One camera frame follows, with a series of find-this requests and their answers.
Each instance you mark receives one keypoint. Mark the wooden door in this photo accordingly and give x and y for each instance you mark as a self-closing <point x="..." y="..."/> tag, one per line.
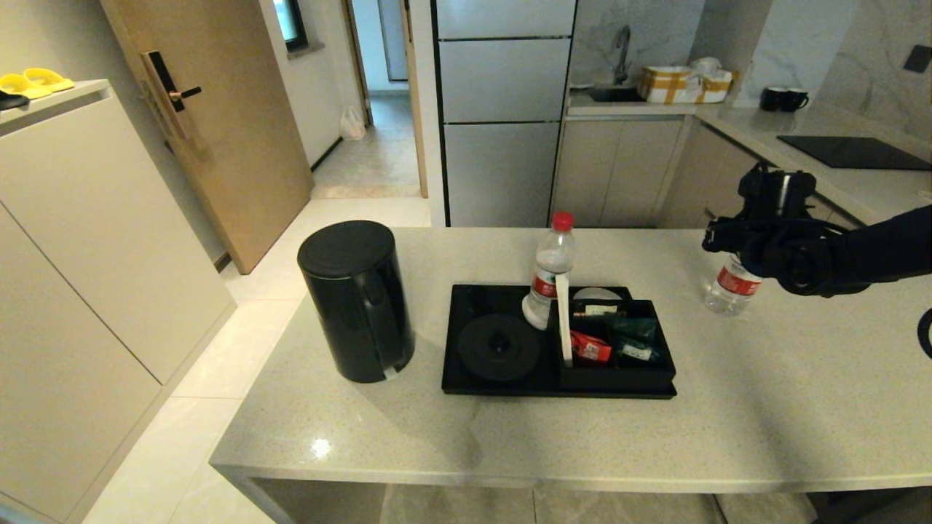
<point x="218" y="145"/>

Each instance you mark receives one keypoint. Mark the metal kitchen faucet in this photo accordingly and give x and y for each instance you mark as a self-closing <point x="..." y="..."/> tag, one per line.
<point x="621" y="54"/>

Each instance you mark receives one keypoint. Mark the beige kitchen base cabinets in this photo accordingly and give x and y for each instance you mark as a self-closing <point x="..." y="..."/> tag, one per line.
<point x="619" y="171"/>

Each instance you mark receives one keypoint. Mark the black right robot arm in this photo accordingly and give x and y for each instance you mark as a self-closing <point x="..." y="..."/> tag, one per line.
<point x="874" y="247"/>

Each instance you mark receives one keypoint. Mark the long white sachet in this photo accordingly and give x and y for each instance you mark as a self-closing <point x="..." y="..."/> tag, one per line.
<point x="562" y="320"/>

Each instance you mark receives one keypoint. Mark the black item on cabinet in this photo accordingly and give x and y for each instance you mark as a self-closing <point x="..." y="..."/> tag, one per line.
<point x="11" y="101"/>

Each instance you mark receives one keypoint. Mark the black serving tray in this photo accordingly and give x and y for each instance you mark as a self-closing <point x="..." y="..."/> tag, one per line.
<point x="502" y="389"/>

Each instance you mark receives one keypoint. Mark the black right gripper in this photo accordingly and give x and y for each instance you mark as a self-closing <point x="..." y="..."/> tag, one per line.
<point x="757" y="234"/>

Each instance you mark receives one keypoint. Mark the cardboard box with yellow tape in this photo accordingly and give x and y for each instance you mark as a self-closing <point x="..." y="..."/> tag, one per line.
<point x="681" y="87"/>

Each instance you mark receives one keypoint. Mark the green tea packet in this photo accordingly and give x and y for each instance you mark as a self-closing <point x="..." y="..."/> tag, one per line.
<point x="638" y="354"/>
<point x="635" y="329"/>

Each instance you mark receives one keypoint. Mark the round black kettle base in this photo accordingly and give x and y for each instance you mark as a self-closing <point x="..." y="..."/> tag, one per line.
<point x="499" y="348"/>

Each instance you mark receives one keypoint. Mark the white round coaster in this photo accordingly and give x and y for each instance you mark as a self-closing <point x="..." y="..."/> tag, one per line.
<point x="597" y="293"/>

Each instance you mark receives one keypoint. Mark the yellow slipper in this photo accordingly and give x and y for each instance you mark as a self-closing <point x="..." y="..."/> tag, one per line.
<point x="47" y="78"/>
<point x="22" y="86"/>

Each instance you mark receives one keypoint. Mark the dark window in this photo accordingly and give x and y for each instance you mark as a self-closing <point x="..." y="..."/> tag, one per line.
<point x="290" y="25"/>

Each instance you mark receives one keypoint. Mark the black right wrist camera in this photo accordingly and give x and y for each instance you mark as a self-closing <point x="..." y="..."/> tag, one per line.
<point x="778" y="193"/>

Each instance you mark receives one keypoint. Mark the dark sachet with white label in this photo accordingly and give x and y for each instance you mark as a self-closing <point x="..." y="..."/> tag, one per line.
<point x="597" y="310"/>

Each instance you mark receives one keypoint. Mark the black mug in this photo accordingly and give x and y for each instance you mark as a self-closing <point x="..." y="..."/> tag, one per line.
<point x="769" y="100"/>
<point x="793" y="100"/>

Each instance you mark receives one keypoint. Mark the black wall switch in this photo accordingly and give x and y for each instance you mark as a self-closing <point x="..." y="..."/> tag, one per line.
<point x="917" y="60"/>

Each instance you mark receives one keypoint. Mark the black electric kettle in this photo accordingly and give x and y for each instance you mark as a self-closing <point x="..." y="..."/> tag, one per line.
<point x="357" y="306"/>

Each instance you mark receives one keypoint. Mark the red snack packet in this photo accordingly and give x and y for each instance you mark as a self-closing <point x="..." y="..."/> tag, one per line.
<point x="590" y="347"/>

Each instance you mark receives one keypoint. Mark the white tall cabinet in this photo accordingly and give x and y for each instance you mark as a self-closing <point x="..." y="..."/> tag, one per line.
<point x="95" y="255"/>

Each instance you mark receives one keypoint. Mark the white plastic bag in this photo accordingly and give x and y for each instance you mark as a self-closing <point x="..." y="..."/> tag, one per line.
<point x="352" y="125"/>

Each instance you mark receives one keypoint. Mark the red-capped water bottle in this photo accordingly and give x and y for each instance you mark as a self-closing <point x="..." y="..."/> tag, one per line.
<point x="552" y="269"/>
<point x="728" y="287"/>

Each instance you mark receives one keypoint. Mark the dark kitchen sink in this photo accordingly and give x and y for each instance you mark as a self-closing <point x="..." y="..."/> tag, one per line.
<point x="615" y="94"/>

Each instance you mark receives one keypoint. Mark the grey refrigerator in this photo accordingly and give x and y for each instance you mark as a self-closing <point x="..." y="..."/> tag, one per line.
<point x="502" y="109"/>

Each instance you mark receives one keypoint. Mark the black compartment organizer box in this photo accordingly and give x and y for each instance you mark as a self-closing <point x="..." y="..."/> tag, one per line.
<point x="619" y="375"/>

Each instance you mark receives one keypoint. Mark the black induction cooktop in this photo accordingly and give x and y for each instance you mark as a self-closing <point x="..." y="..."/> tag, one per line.
<point x="852" y="153"/>

